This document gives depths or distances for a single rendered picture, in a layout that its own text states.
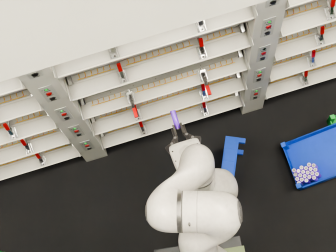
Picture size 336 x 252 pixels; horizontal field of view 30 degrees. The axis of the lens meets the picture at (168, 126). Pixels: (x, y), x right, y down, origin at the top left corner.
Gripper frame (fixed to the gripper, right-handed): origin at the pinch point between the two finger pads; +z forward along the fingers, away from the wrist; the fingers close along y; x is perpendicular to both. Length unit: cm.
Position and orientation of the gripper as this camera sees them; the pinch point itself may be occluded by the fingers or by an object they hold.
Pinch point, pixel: (178, 130)
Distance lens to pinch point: 205.2
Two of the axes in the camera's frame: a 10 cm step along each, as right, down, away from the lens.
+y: -9.5, 3.0, -0.2
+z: -2.8, -8.5, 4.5
